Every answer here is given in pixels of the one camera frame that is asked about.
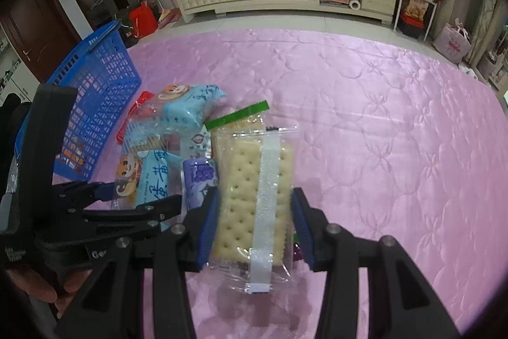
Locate light blue snack packet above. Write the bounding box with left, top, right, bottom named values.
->
left=112, top=148, right=183, bottom=210
left=149, top=84, right=228, bottom=133

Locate red snack packet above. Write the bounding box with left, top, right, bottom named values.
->
left=116, top=91, right=155, bottom=143

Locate green-edged cracker packet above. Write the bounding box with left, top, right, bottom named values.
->
left=204, top=100, right=270, bottom=133

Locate pink dustpan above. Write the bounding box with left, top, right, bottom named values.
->
left=159, top=7, right=181, bottom=26

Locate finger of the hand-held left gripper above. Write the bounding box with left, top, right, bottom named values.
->
left=79, top=194, right=185, bottom=241
left=53, top=180, right=118, bottom=213

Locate red bag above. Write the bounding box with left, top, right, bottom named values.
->
left=129, top=1, right=158, bottom=38

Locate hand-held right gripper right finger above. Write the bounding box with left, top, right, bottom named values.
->
left=290, top=187, right=463, bottom=339

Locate blue-edged cracker packet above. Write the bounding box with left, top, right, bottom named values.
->
left=121, top=119, right=183, bottom=161

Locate pink bag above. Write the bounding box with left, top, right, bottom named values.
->
left=432, top=19, right=473, bottom=64

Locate black bag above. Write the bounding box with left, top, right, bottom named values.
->
left=115, top=7, right=137, bottom=46

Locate purple candy packet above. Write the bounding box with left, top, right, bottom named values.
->
left=182, top=158, right=219, bottom=210

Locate clear cracker packet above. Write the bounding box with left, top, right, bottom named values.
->
left=206, top=125, right=300, bottom=294

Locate blue plastic basket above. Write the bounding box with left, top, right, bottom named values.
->
left=14, top=20, right=142, bottom=181

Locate white purple-print packet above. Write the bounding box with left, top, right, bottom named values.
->
left=180, top=125, right=215, bottom=161

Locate dark wooden door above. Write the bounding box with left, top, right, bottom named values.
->
left=0, top=0, right=82, bottom=83

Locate person's left hand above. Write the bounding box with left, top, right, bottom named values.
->
left=3, top=268, right=94, bottom=320

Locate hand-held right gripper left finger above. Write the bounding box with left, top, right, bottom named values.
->
left=53, top=186, right=221, bottom=339

